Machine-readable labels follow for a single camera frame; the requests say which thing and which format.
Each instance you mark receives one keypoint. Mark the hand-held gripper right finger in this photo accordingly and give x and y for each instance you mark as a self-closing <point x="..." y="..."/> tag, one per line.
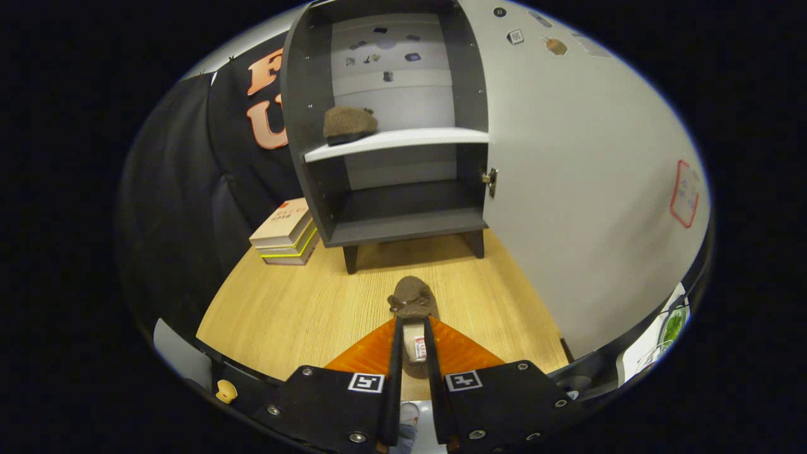
<point x="435" y="403"/>

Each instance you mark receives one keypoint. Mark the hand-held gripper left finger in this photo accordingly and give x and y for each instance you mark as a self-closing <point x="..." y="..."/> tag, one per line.
<point x="394" y="403"/>

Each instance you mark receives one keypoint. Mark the brown fuzzy shoe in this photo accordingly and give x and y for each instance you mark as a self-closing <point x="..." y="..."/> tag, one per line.
<point x="413" y="296"/>
<point x="348" y="123"/>

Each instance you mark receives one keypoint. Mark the grey shoe cabinet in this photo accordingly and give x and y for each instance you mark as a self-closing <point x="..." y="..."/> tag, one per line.
<point x="403" y="221"/>

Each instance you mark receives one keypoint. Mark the white shoe cabinet door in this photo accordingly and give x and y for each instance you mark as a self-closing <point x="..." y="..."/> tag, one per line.
<point x="567" y="189"/>

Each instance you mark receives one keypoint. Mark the metal door hinge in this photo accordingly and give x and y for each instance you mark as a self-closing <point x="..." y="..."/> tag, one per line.
<point x="490" y="181"/>

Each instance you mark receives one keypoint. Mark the white cabinet shelf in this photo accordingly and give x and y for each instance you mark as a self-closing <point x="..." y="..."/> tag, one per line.
<point x="391" y="140"/>

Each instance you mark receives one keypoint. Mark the pale thin book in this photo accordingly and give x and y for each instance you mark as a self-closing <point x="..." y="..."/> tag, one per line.
<point x="291" y="260"/>

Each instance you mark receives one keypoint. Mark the beige book red print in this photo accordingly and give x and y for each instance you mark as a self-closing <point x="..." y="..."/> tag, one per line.
<point x="284" y="221"/>

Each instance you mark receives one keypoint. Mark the grey chair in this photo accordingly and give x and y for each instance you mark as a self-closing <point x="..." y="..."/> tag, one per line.
<point x="179" y="353"/>

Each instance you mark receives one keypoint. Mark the small green object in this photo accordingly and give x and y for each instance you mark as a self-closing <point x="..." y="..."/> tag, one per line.
<point x="674" y="325"/>

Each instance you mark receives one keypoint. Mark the black backdrop cloth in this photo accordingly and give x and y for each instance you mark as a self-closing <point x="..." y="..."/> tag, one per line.
<point x="183" y="189"/>

